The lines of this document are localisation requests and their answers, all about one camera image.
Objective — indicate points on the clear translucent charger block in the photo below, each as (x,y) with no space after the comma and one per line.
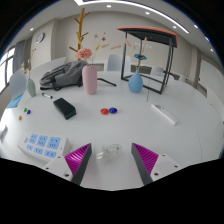
(110,151)

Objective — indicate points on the orange round magnet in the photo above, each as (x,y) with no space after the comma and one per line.
(20,117)

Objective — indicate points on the green round magnet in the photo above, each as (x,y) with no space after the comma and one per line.
(25,109)

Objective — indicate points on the white chair with blue cushion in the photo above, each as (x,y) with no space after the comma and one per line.
(16,85)

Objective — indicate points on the black frame orange-top side table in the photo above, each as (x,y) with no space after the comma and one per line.
(150,33)

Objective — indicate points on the ceiling lights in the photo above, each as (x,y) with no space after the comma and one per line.
(146,8)

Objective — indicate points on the blue round magnet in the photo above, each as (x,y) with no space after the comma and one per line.
(29,112)
(113,110)

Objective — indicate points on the grey curtain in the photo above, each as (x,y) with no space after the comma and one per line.
(19,55)

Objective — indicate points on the white bar-shaped device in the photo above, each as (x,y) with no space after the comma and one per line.
(164,114)

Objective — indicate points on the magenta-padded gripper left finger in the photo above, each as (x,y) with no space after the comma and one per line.
(77,160)

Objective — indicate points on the pink vase with flowers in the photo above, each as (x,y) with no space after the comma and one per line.
(89,80)

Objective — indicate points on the red round magnet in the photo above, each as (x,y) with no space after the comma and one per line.
(104,111)

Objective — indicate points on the grey backpack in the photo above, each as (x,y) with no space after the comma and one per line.
(63,76)

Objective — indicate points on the green vase with dried stems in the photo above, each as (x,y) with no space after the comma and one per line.
(31,88)

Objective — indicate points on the round wall clock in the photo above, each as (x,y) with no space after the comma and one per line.
(40,37)

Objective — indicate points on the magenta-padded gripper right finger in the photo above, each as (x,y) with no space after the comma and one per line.
(146,160)

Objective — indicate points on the black and white marker pen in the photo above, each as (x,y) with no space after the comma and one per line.
(47,95)

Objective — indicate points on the window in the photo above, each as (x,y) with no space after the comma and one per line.
(5,71)

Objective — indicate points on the wooden coat rack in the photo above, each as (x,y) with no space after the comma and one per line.
(79,36)

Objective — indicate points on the blue vase with flower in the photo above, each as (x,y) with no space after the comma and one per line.
(135,84)

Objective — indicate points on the black rectangular box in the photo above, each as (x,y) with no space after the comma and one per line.
(64,107)

